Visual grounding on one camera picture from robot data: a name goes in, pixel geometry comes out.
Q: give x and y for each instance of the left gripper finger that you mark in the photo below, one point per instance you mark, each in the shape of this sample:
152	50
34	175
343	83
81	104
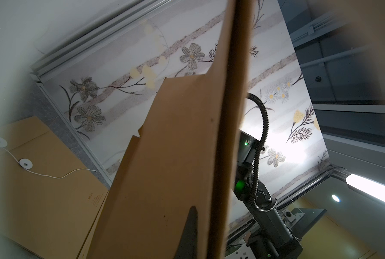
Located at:
187	247

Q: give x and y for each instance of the kraft file bag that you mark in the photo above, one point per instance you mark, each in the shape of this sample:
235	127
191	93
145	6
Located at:
186	155
49	200

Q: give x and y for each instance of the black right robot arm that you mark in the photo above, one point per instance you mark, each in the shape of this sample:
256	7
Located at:
280	230

